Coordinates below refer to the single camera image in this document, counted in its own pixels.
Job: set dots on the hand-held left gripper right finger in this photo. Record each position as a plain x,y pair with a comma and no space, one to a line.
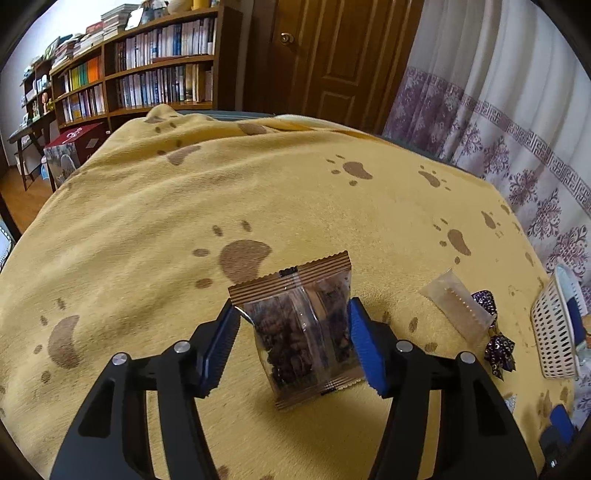
367,351

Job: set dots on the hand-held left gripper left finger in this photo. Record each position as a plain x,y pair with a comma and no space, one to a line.
221,347

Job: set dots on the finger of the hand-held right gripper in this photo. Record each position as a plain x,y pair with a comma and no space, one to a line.
561,417

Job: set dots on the small grey snack packet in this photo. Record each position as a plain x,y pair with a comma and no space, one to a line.
510,404

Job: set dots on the clear brown-edged snack packet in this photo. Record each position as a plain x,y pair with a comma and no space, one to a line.
295,323

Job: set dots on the white plastic basket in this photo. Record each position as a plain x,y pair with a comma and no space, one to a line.
551,332

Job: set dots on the dark purple candy wrapper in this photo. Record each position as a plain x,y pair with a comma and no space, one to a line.
498,353

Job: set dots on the translucent snack packet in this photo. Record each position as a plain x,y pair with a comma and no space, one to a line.
455,307

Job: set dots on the yellow paw-print blanket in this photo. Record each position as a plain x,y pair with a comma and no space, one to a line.
231,207

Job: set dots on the red cardboard box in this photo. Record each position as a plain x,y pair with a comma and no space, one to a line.
74,147

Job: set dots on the wooden bookshelf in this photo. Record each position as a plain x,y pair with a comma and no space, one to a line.
226,60

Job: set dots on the dark wooden desk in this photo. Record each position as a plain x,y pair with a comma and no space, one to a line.
27,134

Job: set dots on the wooden door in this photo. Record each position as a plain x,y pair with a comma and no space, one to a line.
341,60

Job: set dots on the white and purple curtain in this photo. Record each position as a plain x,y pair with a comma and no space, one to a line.
508,92

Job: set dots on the brass door knob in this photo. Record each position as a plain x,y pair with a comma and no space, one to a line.
287,38

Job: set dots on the stack of books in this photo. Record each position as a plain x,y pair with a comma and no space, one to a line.
97,34

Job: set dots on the yellow cup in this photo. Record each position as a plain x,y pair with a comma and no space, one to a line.
201,3

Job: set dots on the tan bowl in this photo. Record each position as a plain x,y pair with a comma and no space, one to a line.
178,4

